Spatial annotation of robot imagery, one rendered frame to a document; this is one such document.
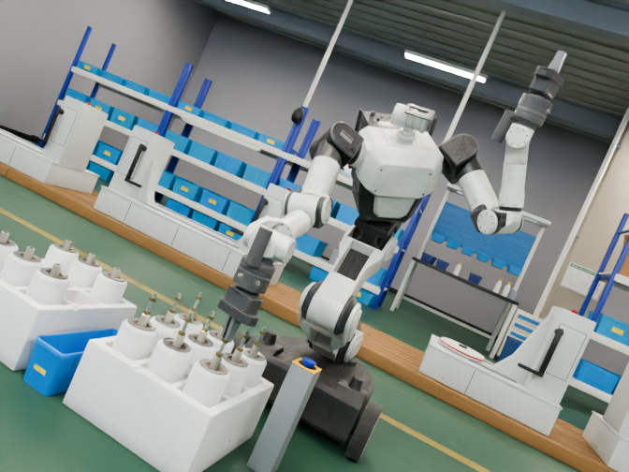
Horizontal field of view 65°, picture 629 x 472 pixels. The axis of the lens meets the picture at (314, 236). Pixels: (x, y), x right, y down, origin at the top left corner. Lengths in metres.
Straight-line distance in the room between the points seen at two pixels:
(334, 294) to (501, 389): 1.85
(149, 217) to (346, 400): 2.53
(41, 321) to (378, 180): 1.05
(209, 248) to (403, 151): 2.26
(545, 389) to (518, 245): 4.07
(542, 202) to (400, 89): 3.43
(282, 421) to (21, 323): 0.74
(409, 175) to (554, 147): 8.48
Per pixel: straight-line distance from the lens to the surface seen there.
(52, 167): 4.52
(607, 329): 6.10
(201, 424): 1.24
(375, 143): 1.58
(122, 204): 4.02
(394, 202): 1.66
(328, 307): 1.60
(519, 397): 3.31
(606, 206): 7.67
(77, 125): 4.54
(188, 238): 3.69
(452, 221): 7.21
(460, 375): 3.26
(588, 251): 7.56
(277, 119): 10.65
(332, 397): 1.73
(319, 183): 1.47
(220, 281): 3.47
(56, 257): 1.87
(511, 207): 1.59
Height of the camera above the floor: 0.69
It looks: 2 degrees down
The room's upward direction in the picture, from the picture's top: 24 degrees clockwise
